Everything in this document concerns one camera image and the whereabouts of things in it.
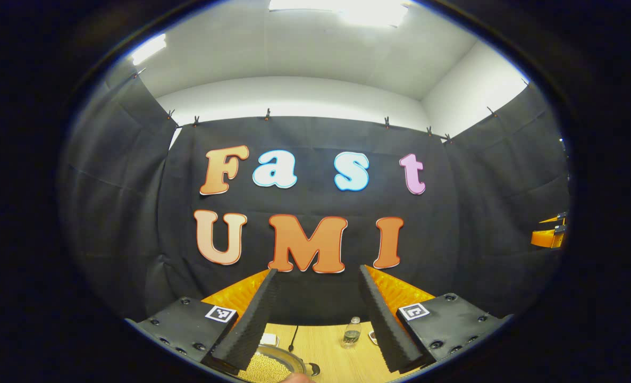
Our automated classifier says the stainless steel pot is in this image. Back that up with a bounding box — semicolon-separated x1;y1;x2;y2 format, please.
239;344;321;383

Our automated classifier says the ceiling strip light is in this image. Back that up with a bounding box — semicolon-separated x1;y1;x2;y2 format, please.
131;34;167;65

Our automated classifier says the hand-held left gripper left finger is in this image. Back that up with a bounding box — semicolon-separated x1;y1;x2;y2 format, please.
125;268;279;373

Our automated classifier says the row of black cloth clips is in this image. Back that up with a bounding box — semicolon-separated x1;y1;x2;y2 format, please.
132;66;531;144

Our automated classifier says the large ceiling light panel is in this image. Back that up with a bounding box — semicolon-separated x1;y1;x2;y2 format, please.
268;0;409;27

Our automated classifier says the black backdrop cloth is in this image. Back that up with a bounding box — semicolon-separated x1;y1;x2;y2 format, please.
57;69;571;326

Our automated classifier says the clear plastic water bottle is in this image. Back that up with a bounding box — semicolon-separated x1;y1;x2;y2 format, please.
342;317;363;349

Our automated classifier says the pile of soybeans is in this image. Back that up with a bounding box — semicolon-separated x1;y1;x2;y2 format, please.
239;354;295;383

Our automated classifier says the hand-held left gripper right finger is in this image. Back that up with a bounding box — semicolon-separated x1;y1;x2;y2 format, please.
359;264;514;374

